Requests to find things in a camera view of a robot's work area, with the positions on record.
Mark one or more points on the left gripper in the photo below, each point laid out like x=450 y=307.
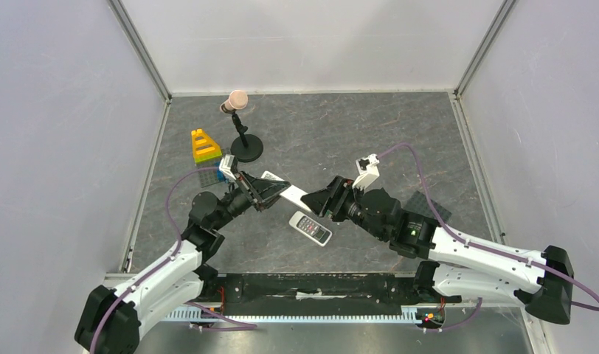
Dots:
x=260 y=189

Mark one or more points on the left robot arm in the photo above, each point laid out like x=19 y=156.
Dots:
x=115 y=320

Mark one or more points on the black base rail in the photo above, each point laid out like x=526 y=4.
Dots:
x=318 y=294

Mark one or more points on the white grey remote control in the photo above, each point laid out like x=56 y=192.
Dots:
x=311 y=229

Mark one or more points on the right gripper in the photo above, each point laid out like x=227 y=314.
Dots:
x=336 y=198

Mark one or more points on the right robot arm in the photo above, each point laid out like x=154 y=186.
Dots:
x=454 y=263

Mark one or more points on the blue toy brick block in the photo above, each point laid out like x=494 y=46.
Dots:
x=210 y=177

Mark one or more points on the pink microphone on stand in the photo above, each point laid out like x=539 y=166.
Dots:
x=247 y=147

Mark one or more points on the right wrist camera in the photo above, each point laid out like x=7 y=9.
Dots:
x=368 y=172

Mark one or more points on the yellow toy brick tower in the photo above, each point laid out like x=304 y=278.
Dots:
x=204 y=147

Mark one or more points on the white cable duct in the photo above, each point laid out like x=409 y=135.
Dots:
x=407 y=316

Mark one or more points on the long white remote control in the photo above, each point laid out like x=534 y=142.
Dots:
x=292 y=194

